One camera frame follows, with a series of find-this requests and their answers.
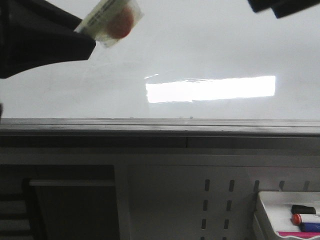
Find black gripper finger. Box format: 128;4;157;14
247;0;320;19
0;0;96;79

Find white whiteboard marker with magnet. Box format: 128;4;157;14
74;0;143;48

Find large white whiteboard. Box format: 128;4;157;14
0;0;320;121

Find dark panel with white bar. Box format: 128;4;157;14
21;178;120;240

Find white plastic storage bin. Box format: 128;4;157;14
252;191;320;240

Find black capped marker in bin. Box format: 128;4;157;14
291;204;317;215

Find red capped marker in bin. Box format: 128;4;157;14
291;213;320;226

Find white slotted pegboard panel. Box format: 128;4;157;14
128;165;320;240

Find blue capped marker in bin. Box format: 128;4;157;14
299;222;320;233

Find pink item in bin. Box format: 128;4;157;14
277;231;320;239

